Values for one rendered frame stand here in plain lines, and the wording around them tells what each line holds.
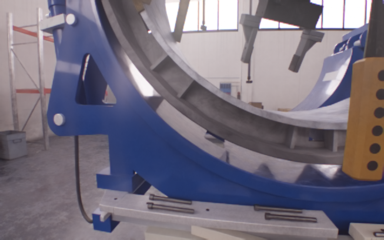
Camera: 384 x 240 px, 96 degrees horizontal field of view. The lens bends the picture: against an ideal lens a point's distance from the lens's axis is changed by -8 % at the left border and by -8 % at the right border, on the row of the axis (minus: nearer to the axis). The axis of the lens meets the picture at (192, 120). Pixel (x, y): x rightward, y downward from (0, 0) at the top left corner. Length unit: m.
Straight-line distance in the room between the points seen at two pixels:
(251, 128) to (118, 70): 0.78
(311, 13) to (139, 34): 0.95
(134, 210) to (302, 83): 10.10
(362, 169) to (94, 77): 1.48
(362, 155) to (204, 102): 0.74
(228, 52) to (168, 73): 9.05
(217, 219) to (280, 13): 0.79
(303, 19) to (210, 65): 9.57
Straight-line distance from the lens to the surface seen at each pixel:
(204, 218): 0.92
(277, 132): 1.13
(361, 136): 0.63
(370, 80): 0.63
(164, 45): 0.98
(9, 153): 5.62
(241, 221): 0.93
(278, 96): 10.21
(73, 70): 1.28
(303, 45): 0.53
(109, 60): 1.10
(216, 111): 1.08
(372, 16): 0.69
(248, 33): 0.47
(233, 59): 10.05
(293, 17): 0.49
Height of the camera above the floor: 1.39
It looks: 7 degrees down
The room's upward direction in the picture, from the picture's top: 1 degrees clockwise
